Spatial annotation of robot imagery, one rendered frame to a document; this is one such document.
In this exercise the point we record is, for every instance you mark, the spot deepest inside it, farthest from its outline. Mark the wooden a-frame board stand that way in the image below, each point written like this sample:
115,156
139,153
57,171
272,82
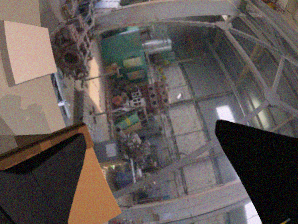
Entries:
93,202

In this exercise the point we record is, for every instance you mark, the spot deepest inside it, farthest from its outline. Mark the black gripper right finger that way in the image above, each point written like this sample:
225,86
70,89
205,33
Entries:
266,164

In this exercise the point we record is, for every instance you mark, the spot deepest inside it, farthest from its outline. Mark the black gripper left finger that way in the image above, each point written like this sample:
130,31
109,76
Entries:
40,190

